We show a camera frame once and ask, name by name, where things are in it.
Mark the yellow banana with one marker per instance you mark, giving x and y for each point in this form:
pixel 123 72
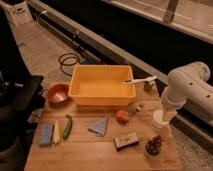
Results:
pixel 56 133

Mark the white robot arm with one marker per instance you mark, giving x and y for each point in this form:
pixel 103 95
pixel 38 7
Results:
pixel 187 82

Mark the yellow plastic tray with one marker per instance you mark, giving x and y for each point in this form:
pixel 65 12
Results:
pixel 102 85

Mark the orange fruit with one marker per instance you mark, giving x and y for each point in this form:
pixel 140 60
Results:
pixel 122 116

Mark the small spice bottle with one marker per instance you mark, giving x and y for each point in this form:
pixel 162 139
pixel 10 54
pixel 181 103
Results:
pixel 134 108

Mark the blue folded cloth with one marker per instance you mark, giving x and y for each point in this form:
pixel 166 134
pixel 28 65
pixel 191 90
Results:
pixel 99 127

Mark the red bowl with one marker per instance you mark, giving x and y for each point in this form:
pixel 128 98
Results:
pixel 57 93

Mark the green cucumber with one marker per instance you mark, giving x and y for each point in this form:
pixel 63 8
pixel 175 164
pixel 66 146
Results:
pixel 68 127

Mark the dark rectangular block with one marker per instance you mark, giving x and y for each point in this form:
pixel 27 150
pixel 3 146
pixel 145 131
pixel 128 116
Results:
pixel 126 140

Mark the white cup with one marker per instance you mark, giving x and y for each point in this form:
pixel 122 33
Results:
pixel 157 120

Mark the wooden table board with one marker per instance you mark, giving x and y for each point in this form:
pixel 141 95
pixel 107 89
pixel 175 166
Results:
pixel 84 150

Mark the blue sponge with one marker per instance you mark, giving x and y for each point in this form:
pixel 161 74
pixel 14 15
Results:
pixel 46 132

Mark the bowl of dark grapes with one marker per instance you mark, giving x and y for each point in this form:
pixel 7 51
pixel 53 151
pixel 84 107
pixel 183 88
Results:
pixel 153 146

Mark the black cart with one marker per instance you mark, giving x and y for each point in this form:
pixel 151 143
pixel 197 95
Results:
pixel 14 142

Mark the white box with label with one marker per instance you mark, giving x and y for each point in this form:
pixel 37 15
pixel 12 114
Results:
pixel 19 14

